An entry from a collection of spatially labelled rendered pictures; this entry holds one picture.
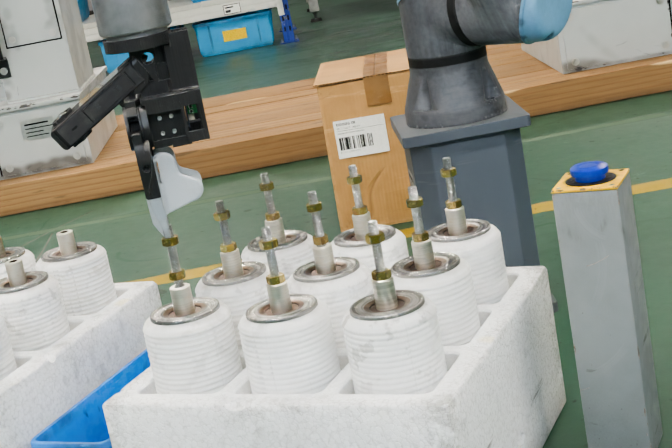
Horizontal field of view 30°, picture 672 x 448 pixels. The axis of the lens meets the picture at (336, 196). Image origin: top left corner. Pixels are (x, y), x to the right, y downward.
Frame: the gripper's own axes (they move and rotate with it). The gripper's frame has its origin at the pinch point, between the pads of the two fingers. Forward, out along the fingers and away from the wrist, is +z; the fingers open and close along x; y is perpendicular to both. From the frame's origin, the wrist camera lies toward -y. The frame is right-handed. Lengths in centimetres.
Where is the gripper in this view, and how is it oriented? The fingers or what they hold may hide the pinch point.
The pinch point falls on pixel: (158, 225)
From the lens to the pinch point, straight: 133.5
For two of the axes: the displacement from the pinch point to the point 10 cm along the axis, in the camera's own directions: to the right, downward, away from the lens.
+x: -1.4, -2.2, 9.7
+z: 1.8, 9.5, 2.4
